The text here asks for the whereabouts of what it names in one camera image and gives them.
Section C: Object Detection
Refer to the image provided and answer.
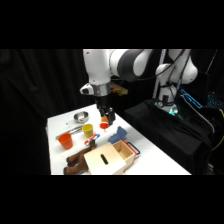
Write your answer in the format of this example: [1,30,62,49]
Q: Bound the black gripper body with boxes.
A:
[94,94,116,118]

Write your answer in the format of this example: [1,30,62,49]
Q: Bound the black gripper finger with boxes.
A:
[99,107,108,119]
[107,111,117,124]

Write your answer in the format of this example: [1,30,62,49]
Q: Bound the small orange measuring cup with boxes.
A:
[99,122,111,134]

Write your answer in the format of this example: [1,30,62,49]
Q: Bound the blue fuzzy cloth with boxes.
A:
[107,125,130,145]

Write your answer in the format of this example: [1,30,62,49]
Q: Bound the metal measuring cup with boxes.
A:
[65,111,91,126]

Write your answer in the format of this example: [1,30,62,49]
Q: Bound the yellow plastic cup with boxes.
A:
[81,123,95,139]

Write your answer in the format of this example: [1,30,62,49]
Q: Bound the metal tongs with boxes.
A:
[54,125,85,141]

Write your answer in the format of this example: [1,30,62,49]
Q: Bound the light wooden box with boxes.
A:
[83,142,128,175]

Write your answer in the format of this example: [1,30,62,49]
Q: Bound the large orange plastic cup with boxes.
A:
[58,132,74,151]

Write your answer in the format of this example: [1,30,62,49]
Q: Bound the brown plush toy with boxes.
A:
[63,141,98,175]

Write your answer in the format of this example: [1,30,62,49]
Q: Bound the black robot stand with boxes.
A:
[124,99,215,175]

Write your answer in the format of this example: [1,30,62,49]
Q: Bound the small green light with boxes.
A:
[168,107,180,117]

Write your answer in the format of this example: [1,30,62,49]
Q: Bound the white tablecloth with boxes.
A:
[45,103,192,175]

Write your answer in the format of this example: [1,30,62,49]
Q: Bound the black curtain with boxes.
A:
[0,49,224,175]

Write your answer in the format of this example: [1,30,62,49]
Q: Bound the blue lit device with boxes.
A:
[181,88,203,110]

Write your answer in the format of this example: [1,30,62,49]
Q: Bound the lit keyboard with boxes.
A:
[206,94,224,110]

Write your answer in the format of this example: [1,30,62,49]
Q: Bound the tan wrist camera mount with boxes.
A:
[110,83,129,97]

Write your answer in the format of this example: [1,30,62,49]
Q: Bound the yellow cable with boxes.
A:
[211,109,224,152]

